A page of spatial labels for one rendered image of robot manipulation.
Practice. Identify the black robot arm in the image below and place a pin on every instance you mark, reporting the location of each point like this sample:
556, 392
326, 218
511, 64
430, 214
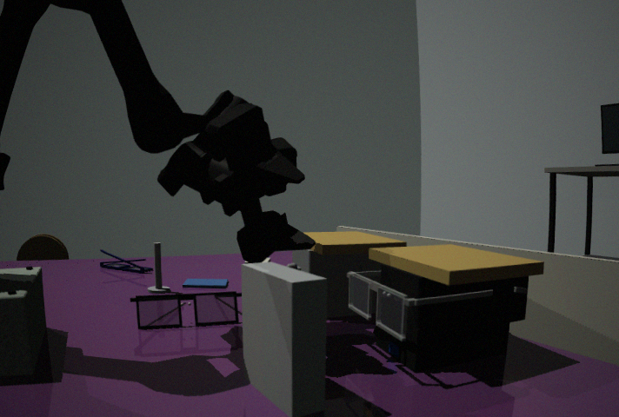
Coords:
157, 123

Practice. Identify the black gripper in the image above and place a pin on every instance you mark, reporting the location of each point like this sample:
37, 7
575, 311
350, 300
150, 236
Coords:
241, 154

